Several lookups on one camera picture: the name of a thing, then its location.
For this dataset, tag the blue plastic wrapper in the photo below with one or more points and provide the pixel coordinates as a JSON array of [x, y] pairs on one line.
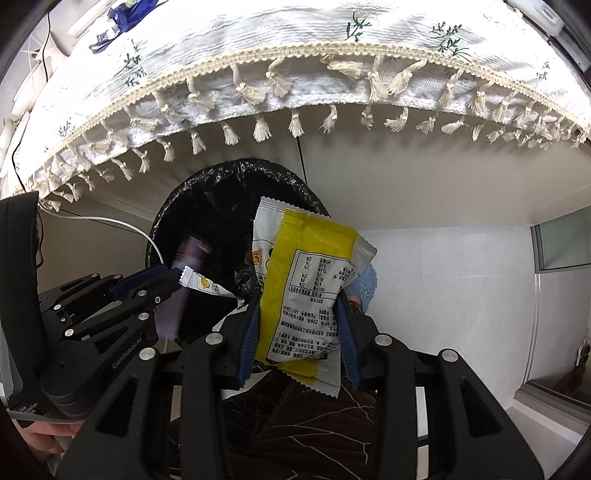
[[122, 18]]

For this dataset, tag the purple packet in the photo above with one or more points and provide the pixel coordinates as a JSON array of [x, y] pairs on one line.
[[171, 314]]

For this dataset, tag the white floral fringed tablecloth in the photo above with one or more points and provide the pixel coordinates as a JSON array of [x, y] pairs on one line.
[[277, 37]]

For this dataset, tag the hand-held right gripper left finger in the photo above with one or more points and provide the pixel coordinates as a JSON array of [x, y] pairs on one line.
[[247, 344]]

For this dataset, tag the grey glass door panel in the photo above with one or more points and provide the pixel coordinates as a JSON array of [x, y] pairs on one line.
[[561, 244]]

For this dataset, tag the blue slipper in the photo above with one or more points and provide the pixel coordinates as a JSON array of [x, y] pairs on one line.
[[364, 286]]

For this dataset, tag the yellow white snack packet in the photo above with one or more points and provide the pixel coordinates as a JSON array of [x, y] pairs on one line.
[[300, 277]]

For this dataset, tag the bin with black bag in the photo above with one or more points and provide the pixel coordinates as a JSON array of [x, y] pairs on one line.
[[212, 207]]

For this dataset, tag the small white sachet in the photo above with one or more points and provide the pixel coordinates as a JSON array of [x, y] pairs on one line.
[[203, 281]]

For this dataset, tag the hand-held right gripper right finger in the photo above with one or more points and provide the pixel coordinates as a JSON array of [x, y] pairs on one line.
[[348, 353]]

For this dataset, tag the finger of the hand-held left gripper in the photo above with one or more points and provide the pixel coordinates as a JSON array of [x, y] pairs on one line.
[[138, 307], [143, 279]]

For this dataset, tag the person's left hand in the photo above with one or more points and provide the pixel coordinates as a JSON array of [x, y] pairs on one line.
[[46, 436]]

